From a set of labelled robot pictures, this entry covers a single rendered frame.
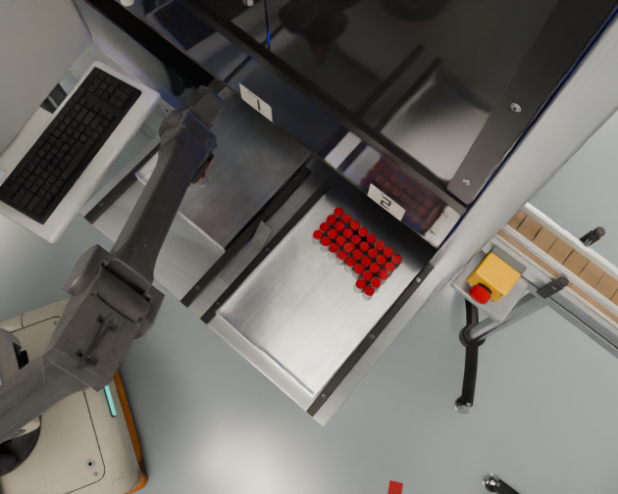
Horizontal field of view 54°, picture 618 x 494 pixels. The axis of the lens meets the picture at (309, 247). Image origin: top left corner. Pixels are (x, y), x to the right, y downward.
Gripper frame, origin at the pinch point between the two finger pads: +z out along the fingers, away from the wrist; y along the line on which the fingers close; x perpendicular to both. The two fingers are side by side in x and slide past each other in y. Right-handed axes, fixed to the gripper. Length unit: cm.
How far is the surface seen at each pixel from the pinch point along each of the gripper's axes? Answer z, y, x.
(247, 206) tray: 10.0, 1.6, -9.4
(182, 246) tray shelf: 9.3, -13.3, -2.5
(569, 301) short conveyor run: 8, 17, -78
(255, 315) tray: 9.6, -17.9, -23.9
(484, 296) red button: -1, 6, -61
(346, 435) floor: 99, -30, -55
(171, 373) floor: 96, -43, 7
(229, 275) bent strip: 9.5, -13.7, -14.6
